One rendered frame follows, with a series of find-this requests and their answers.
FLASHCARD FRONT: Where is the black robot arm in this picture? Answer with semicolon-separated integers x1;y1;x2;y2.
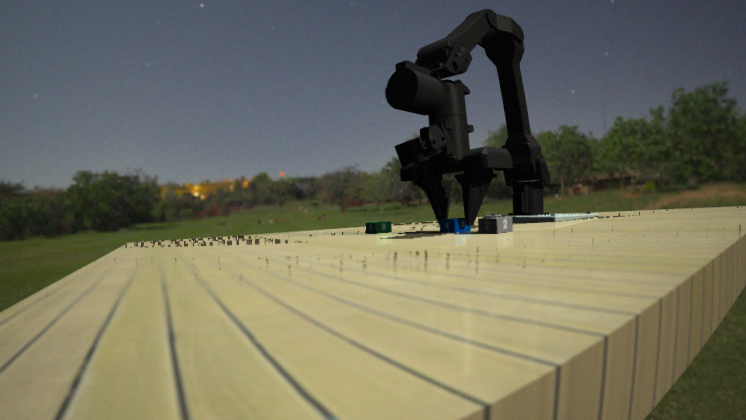
385;9;551;216

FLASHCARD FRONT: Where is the green block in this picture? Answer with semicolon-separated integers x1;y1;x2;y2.
366;221;392;234

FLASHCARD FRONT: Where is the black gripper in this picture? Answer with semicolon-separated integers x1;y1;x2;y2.
400;115;513;226

